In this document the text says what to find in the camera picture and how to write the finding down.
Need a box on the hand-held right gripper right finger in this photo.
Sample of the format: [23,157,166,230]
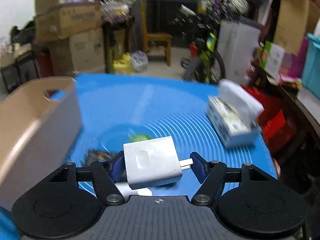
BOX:
[190,152,278,206]

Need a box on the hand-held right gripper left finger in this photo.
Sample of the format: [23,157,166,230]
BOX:
[47,151,126,206]

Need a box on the white charger plug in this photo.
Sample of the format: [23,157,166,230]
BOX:
[123,136,193,190]

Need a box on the green round object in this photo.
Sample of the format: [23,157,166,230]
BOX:
[128,131,152,143]

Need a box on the beige plastic bin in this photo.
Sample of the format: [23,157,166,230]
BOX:
[0,77,83,212]

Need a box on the white printed tissue pack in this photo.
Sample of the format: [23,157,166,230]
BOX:
[205,79,265,148]

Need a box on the red bag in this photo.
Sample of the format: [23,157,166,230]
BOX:
[242,86,297,154]

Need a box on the yellow plastic bag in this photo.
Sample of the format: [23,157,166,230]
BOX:
[112,52,133,74]

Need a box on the white plastic bag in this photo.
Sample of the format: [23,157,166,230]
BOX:
[130,50,149,72]

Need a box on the green black bicycle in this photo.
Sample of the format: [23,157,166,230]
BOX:
[179,17,226,83]

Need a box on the closed cardboard box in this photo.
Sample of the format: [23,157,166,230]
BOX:
[50,28,106,73]

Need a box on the large white box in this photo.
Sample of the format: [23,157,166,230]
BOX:
[217,20,262,86]

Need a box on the red container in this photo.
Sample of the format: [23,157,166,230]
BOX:
[37,52,53,78]

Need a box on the dark wooden table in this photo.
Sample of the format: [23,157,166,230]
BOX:
[102,14,136,73]

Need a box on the white green box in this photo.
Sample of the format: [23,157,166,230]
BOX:
[260,41,286,78]

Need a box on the wooden chair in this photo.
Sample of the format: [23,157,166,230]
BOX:
[140,2,173,66]

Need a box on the black metal rack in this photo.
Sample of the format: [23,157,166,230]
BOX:
[0,44,53,94]

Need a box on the pink box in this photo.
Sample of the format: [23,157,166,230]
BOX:
[279,37,309,81]

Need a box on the teal box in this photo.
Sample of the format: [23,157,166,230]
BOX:
[301,33,320,93]

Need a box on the open cardboard box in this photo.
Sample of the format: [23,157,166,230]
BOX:
[34,0,107,41]

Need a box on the group of clear bottles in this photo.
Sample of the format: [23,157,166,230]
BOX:
[100,0,131,16]

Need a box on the floral cloth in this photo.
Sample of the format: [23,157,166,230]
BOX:
[207,0,251,21]

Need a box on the tall cardboard box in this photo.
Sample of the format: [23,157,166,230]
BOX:
[273,0,311,55]

